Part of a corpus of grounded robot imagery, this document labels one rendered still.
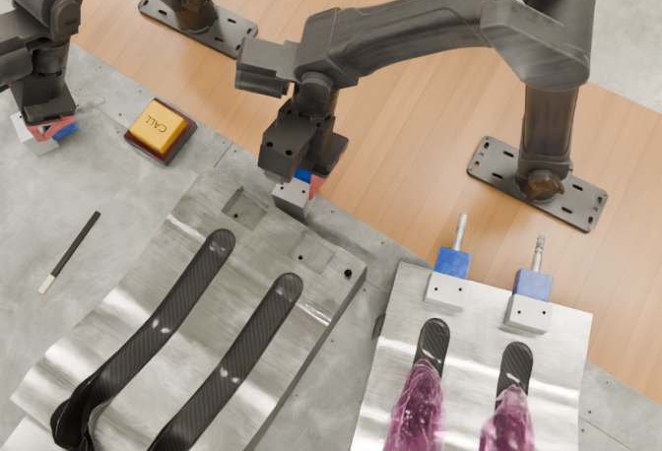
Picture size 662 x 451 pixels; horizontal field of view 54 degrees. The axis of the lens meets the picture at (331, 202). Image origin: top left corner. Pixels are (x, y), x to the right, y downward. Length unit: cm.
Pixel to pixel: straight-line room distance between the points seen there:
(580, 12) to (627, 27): 157
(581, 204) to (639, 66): 119
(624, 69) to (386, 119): 123
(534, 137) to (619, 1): 147
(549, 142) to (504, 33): 26
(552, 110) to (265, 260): 40
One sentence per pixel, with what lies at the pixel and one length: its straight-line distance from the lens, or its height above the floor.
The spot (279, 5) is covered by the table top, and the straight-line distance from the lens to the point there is 113.
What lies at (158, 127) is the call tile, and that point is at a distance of 101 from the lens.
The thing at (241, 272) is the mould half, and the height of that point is 89.
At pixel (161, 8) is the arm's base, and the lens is 115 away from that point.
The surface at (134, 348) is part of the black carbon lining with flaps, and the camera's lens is 86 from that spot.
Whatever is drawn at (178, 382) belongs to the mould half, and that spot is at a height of 90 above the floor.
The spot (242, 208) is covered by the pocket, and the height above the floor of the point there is 86.
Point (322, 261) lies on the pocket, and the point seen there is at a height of 86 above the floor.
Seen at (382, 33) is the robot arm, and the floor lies 115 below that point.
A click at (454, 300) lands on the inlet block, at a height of 88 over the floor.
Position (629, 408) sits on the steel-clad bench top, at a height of 80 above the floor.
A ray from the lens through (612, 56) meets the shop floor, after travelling 215.
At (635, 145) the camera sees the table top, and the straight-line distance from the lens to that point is 109.
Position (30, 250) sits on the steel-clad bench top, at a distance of 105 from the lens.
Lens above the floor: 171
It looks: 71 degrees down
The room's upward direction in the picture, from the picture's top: 5 degrees counter-clockwise
